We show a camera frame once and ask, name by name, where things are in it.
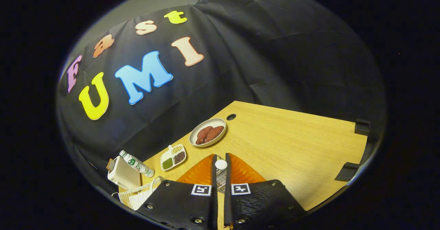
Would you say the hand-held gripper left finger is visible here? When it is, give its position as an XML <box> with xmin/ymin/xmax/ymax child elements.
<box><xmin>136</xmin><ymin>154</ymin><xmax>218</xmax><ymax>230</ymax></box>

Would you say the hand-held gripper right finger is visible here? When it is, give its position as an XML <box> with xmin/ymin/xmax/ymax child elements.
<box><xmin>223</xmin><ymin>153</ymin><xmax>307</xmax><ymax>230</ymax></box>

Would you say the metal wire basket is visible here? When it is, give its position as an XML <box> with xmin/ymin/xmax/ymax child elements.
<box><xmin>217</xmin><ymin>170</ymin><xmax>227</xmax><ymax>193</ymax></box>

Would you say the white wire dish rack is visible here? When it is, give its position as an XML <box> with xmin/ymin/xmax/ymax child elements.
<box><xmin>112</xmin><ymin>176</ymin><xmax>166</xmax><ymax>211</ymax></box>

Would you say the white divided condiment dish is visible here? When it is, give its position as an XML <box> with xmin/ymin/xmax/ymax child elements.
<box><xmin>160</xmin><ymin>144</ymin><xmax>187</xmax><ymax>171</ymax></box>

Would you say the beige plate with meat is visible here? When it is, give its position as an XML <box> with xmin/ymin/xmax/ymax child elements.
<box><xmin>189</xmin><ymin>118</ymin><xmax>227</xmax><ymax>148</ymax></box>

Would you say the red meat piece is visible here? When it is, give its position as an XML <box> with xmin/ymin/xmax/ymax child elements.
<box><xmin>203</xmin><ymin>126</ymin><xmax>224</xmax><ymax>143</ymax></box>
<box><xmin>196</xmin><ymin>126</ymin><xmax>213</xmax><ymax>145</ymax></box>

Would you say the green label plastic bottle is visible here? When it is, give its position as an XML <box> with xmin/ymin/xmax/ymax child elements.
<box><xmin>119</xmin><ymin>150</ymin><xmax>155</xmax><ymax>178</ymax></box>

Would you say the white toaster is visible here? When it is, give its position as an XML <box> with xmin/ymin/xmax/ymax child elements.
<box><xmin>107</xmin><ymin>156</ymin><xmax>141</xmax><ymax>190</ymax></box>

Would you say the black table clamp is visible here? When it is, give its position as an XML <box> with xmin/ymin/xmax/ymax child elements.
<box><xmin>354</xmin><ymin>119</ymin><xmax>372</xmax><ymax>136</ymax></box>
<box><xmin>334</xmin><ymin>162</ymin><xmax>360</xmax><ymax>182</ymax></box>

